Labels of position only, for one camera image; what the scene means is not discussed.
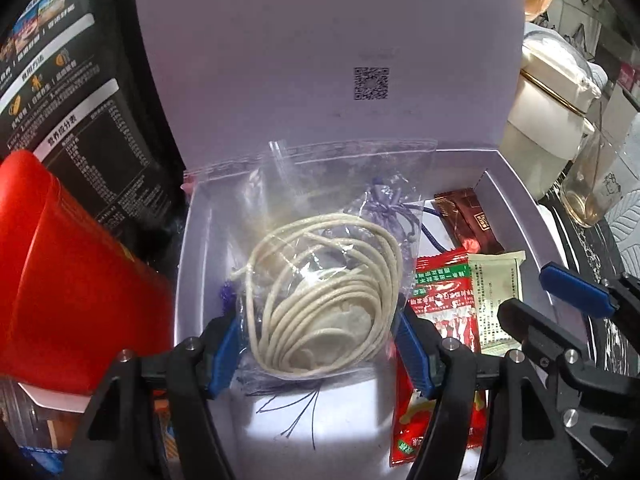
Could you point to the dark blue printed package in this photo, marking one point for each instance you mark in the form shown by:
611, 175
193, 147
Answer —
45, 460

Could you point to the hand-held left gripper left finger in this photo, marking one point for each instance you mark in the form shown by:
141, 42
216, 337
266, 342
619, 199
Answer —
224, 355

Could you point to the thin stirring stick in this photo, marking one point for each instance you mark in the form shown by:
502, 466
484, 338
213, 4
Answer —
597, 135

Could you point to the black printed snack bag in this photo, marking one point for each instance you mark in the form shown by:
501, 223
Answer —
100, 135

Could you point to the white jar with clear dome lid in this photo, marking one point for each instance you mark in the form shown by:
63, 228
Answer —
535, 135

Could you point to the red box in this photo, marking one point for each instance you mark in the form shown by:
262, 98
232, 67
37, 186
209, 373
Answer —
75, 285

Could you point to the cream printed packet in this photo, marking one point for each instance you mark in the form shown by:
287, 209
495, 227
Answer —
495, 290

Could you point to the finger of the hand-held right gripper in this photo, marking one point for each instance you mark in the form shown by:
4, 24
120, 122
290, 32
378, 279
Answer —
575, 287
535, 325

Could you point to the white cardboard box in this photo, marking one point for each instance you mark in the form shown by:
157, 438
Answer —
300, 60

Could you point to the red sauce packet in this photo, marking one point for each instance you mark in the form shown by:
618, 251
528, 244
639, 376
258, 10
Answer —
407, 430
445, 285

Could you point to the clear plastic zip bag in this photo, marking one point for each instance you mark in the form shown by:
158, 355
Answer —
240, 185

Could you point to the clear glass cup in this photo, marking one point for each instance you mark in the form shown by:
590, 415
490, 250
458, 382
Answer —
585, 200

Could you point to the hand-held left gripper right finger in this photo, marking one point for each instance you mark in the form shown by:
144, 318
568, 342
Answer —
415, 355

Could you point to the pink printed box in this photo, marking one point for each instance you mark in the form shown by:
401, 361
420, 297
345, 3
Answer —
629, 80

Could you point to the grey leaf-print quilted cover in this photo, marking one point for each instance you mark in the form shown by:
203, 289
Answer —
625, 220

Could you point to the dark red candy packet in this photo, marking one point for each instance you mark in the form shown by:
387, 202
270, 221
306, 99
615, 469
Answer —
465, 220

